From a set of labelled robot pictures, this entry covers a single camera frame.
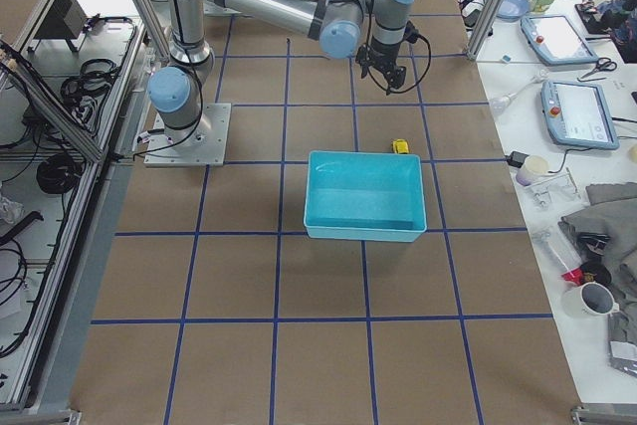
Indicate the yellow beetle toy car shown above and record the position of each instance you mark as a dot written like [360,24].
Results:
[400,146]

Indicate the upper blue teach pendant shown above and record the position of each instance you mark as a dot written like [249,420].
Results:
[555,41]

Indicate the light blue plastic bin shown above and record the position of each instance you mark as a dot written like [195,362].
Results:
[365,196]

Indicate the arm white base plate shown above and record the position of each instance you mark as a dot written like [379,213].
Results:
[205,146]

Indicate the white mug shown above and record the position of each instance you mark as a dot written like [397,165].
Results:
[589,300]

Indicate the lower blue teach pendant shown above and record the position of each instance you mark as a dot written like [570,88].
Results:
[578,115]

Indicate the black scissors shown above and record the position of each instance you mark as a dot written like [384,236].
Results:
[603,64]

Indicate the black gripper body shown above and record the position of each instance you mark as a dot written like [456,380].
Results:
[383,60]

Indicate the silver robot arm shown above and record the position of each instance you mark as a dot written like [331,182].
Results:
[370,31]

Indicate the grey cloth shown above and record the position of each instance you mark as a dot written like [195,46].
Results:
[607,227]

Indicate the blue plate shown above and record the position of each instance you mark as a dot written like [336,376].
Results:
[513,10]

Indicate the blue teach pendant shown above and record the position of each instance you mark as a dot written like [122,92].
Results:
[578,115]
[555,41]

